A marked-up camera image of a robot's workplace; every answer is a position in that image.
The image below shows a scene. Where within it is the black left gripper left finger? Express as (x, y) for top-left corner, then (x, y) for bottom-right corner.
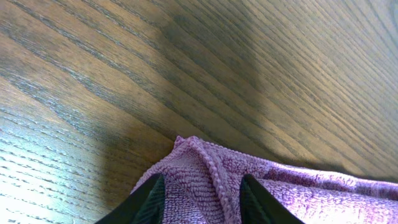
(96, 173), (165, 224)

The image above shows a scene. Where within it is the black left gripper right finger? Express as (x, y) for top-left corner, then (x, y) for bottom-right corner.
(239, 174), (303, 224)

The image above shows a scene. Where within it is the purple microfibre cloth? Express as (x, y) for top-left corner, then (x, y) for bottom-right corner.
(139, 136), (397, 223)

